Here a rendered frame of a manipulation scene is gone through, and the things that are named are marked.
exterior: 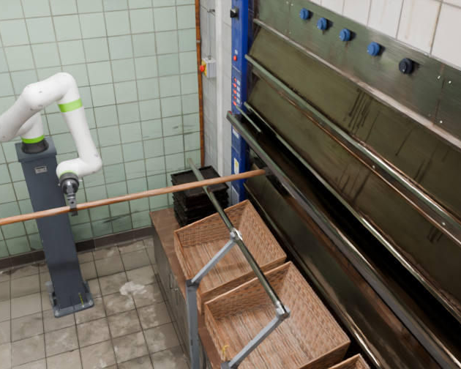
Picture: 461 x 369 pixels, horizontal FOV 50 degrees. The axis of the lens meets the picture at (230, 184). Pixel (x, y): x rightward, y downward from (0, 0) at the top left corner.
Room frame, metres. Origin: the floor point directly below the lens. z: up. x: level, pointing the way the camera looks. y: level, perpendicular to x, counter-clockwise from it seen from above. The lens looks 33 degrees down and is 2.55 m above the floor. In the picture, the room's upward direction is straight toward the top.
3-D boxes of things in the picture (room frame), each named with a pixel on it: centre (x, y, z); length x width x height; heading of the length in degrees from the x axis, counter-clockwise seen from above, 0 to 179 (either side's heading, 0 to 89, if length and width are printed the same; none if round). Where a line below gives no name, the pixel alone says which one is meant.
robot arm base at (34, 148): (2.53, 1.13, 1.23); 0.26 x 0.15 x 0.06; 25
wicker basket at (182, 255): (2.14, 0.02, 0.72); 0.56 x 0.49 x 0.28; 20
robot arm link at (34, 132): (2.47, 1.11, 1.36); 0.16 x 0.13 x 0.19; 150
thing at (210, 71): (3.07, 0.14, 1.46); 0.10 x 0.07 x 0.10; 21
